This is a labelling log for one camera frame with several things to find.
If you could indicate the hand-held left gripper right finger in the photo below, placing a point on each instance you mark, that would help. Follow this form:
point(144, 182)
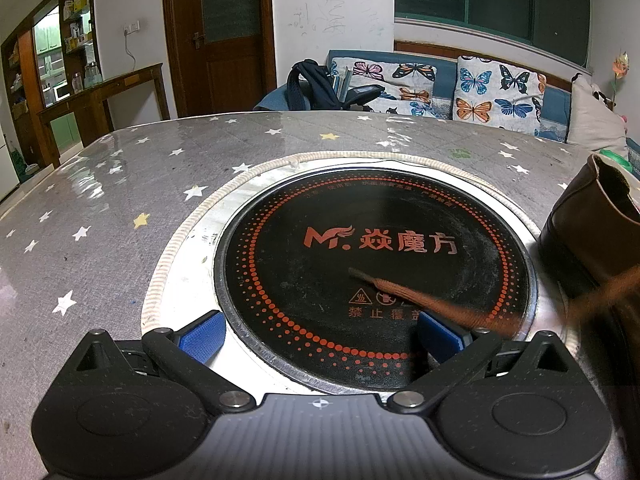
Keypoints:
point(442, 337)

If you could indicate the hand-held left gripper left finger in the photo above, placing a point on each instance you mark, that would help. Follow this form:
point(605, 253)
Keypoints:
point(202, 337)

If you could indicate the brown braided shoelace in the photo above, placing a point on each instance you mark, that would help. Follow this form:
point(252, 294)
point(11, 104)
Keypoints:
point(425, 300)

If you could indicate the brown leather shoe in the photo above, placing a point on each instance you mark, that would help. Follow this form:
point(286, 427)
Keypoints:
point(590, 230)

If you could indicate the round black induction cooker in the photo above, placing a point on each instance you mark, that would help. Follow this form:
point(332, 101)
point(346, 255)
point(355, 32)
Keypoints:
point(375, 275)

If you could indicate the grey star print tablecloth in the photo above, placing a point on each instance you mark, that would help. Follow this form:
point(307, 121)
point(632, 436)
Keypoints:
point(100, 185)

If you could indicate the blue sofa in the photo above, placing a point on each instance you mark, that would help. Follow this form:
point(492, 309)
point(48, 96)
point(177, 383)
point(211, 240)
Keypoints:
point(445, 90)

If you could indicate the butterfly print pillow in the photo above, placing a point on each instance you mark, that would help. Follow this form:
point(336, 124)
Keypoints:
point(385, 85)
point(500, 92)

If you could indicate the wooden side table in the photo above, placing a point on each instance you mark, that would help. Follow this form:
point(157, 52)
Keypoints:
point(105, 100)

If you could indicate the grey plain pillow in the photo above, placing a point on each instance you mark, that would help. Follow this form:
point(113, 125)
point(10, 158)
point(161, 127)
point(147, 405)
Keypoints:
point(595, 115)

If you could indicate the dark blue backpack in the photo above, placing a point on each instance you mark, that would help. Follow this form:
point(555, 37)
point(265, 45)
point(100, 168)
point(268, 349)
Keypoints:
point(307, 85)

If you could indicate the glass jar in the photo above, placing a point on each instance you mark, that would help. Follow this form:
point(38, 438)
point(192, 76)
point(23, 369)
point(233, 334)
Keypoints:
point(93, 74)
point(77, 82)

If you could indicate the brown wooden door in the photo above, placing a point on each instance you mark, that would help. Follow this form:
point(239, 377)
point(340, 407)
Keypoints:
point(225, 35)

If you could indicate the wooden display shelf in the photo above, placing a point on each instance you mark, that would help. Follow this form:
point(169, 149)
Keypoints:
point(55, 60)

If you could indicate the paper flower decoration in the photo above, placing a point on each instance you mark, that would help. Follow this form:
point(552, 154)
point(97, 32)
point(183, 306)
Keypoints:
point(620, 65)

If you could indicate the green framed window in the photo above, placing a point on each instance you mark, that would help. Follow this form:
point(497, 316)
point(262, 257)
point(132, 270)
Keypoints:
point(475, 0)

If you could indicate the white wall outlet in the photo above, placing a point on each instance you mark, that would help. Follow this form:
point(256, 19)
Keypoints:
point(131, 26)

